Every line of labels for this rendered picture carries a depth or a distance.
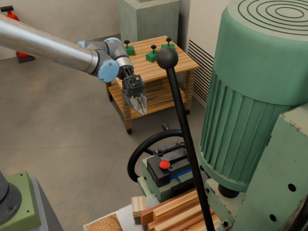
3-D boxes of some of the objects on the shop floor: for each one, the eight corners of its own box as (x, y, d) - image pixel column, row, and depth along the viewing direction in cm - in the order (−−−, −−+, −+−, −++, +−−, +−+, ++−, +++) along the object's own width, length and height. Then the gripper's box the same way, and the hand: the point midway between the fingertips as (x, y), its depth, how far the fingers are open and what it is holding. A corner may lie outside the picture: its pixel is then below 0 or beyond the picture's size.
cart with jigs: (164, 82, 281) (166, 23, 238) (192, 115, 243) (201, 52, 200) (104, 99, 260) (94, 38, 217) (125, 138, 222) (118, 73, 179)
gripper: (115, 67, 108) (135, 110, 100) (135, 62, 111) (157, 103, 103) (114, 79, 116) (133, 120, 108) (134, 74, 119) (153, 114, 111)
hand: (143, 113), depth 108 cm, fingers closed
